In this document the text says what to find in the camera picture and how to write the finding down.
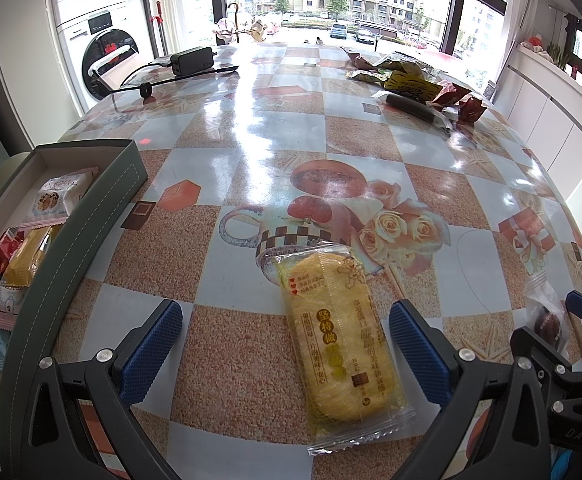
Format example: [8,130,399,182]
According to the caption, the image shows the pink cookie packet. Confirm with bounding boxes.
[23,167,100,223]

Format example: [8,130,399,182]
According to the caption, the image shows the yellow cake packet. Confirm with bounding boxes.
[257,241,418,456]

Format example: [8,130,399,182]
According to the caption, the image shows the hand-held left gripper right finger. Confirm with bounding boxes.
[388,301,554,480]

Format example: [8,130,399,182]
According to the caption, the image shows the white chair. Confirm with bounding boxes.
[88,42,154,101]

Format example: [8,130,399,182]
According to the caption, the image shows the green plant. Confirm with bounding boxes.
[546,41,574,72]

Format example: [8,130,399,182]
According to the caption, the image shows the olive green foil bag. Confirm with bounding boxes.
[376,51,439,73]

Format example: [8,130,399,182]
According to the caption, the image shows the white cabinet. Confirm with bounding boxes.
[491,42,582,201]

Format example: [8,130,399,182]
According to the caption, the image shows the grey storage box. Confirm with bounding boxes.
[0,139,149,461]

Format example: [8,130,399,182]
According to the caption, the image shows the black power adapter with cable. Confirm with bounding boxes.
[111,62,242,102]

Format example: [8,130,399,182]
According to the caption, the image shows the long dark snack packet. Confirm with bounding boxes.
[373,91,454,140]

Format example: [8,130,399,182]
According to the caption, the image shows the checkered printed tablecloth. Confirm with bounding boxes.
[21,42,582,480]

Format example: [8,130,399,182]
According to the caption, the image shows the white washing machine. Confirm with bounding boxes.
[56,7,154,111]

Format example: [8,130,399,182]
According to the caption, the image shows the small brown snack packet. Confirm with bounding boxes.
[341,46,386,71]

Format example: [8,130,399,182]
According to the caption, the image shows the pink plastic basin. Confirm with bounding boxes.
[416,49,472,62]

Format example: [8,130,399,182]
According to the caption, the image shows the yellow printed snack packet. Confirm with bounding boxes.
[386,71,444,103]

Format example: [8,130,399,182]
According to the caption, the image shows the mop handle with red clip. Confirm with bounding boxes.
[148,2,168,58]

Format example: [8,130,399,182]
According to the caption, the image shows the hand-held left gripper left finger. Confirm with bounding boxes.
[19,300,184,480]

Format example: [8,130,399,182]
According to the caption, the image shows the clear packet with dark cake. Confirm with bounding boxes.
[523,272,572,356]

